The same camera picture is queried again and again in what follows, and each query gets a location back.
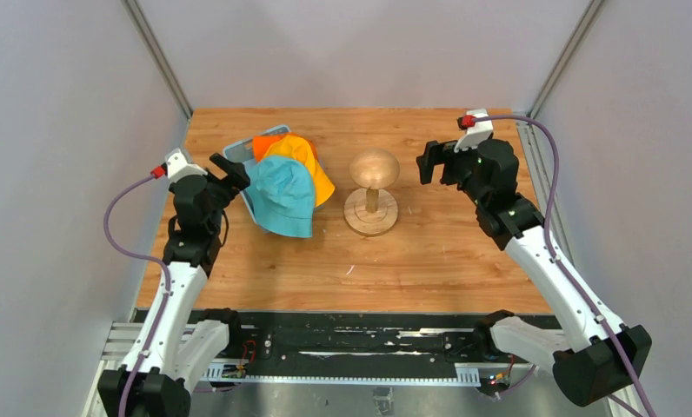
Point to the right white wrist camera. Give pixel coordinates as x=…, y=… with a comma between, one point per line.
x=474, y=132

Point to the orange bucket hat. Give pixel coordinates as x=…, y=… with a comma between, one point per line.
x=265, y=145

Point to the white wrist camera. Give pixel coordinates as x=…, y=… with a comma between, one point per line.
x=177, y=164
x=474, y=132

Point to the wooden hat stand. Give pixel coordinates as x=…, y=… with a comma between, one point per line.
x=371, y=210

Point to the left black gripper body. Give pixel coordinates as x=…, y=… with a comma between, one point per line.
x=222, y=191

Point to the light blue plastic basket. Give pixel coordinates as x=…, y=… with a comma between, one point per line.
x=242, y=151

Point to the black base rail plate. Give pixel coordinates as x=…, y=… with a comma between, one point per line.
x=361, y=349

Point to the yellow bucket hat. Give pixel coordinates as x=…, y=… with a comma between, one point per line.
x=302, y=150

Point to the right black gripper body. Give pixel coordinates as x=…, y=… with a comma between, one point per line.
x=457, y=166

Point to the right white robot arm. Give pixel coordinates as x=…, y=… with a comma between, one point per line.
x=597, y=353

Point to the teal bucket hat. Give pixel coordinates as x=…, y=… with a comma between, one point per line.
x=282, y=196

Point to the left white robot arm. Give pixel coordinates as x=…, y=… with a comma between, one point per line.
x=159, y=374

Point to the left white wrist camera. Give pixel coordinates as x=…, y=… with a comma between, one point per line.
x=177, y=164

